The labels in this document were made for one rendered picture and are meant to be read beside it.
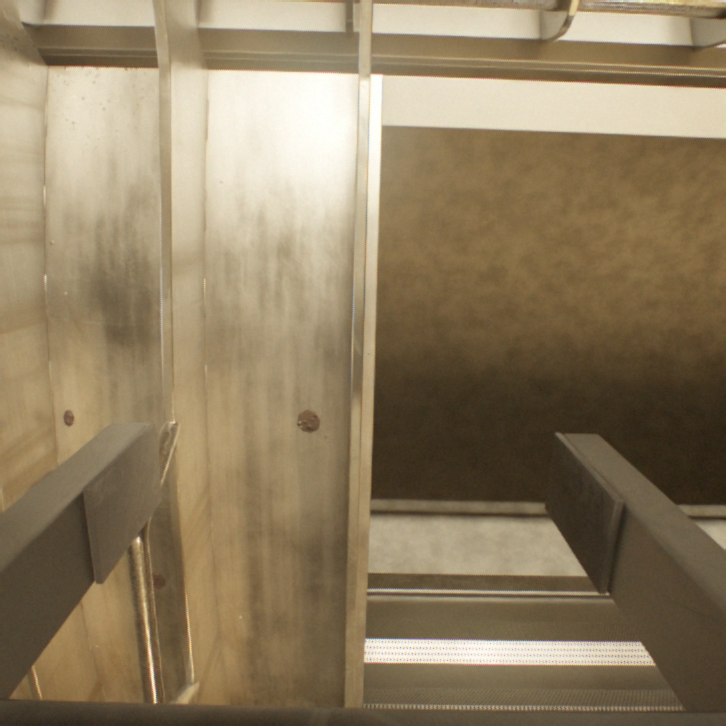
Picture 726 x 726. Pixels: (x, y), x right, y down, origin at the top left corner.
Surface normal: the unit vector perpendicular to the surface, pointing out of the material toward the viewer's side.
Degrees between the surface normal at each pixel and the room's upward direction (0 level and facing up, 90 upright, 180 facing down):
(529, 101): 0
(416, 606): 85
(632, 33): 25
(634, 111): 0
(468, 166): 29
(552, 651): 42
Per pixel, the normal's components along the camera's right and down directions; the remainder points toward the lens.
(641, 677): 0.03, -1.00
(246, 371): 0.01, 0.16
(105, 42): 0.02, -0.16
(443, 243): 0.00, 0.45
